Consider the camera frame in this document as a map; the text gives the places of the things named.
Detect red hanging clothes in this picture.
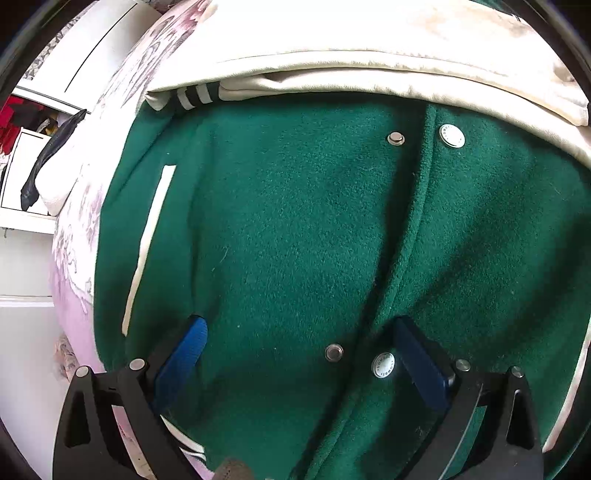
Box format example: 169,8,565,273
0,96,45,155

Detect floral bed blanket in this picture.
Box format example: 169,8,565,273
49,0,219,480

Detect green varsity jacket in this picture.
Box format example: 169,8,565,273
94,1,590,479

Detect black garment on bed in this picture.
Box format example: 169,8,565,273
20,109,88,211

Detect white folded garment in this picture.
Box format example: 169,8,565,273
35,153,82,217

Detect white drawer unit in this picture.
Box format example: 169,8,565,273
1,129,50,211

